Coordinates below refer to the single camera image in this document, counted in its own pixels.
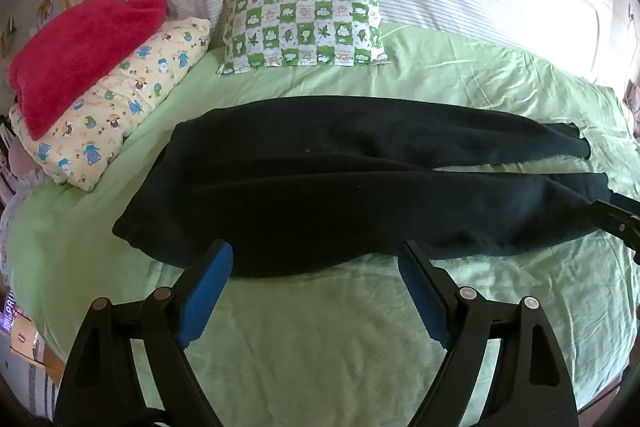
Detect red fluffy towel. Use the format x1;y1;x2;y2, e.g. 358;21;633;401
9;0;168;142

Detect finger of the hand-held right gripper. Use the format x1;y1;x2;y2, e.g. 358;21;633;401
590;191;640;265

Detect green bed sheet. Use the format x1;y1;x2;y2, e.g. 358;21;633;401
10;22;640;427

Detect pink cloth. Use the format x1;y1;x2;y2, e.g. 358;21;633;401
9;139;38;180

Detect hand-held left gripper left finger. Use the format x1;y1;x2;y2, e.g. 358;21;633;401
54;239;235;427

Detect black pants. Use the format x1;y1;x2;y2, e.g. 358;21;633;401
112;99;610;280

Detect green checkered pillow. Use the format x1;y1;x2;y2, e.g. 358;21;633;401
216;0;391;76

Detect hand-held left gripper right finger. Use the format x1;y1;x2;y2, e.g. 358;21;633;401
397;239;580;427

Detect yellow cartoon print pillow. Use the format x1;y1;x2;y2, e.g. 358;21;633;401
9;18;213;192

